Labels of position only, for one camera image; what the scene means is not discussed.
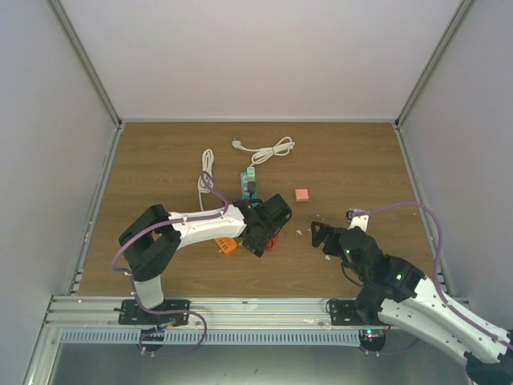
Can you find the aluminium front rail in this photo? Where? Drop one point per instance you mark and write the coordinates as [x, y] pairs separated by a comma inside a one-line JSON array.
[[219, 313]]

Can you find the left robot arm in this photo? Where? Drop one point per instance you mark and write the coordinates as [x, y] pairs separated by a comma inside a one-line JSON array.
[[151, 241]]

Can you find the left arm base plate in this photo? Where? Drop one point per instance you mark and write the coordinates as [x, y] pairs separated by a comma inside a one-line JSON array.
[[131, 314]]

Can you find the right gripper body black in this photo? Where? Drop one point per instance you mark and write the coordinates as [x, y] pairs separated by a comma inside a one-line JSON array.
[[331, 249]]

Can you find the teal power strip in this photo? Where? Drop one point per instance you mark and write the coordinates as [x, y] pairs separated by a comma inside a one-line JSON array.
[[243, 187]]

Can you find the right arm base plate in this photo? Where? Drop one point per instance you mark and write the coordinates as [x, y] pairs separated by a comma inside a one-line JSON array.
[[352, 312]]

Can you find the aluminium frame post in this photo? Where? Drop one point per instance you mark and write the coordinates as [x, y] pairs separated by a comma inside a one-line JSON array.
[[456, 21], [69, 30]]

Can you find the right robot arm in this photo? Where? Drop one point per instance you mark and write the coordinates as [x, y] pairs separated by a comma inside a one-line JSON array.
[[397, 293]]

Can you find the grey slotted cable duct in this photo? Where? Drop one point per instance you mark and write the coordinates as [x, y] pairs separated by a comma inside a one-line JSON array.
[[348, 338]]

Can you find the red charger cube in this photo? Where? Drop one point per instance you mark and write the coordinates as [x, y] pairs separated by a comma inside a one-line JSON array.
[[270, 245]]

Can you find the left aluminium frame post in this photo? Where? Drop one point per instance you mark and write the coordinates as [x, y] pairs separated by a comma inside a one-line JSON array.
[[69, 30]]

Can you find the pink charger cube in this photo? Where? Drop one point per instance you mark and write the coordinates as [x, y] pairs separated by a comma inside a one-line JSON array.
[[302, 195]]

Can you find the black charger adapter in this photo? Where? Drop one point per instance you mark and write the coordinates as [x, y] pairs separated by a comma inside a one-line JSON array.
[[251, 188]]

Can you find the orange power strip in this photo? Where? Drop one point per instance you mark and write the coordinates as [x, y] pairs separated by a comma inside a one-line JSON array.
[[226, 245]]

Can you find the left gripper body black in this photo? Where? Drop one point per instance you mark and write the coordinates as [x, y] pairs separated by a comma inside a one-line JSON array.
[[262, 239]]

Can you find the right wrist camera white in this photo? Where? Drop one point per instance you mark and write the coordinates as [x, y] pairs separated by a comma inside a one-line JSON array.
[[357, 218]]

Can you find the right aluminium frame post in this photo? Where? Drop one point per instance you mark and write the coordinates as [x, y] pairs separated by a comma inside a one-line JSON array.
[[456, 21]]

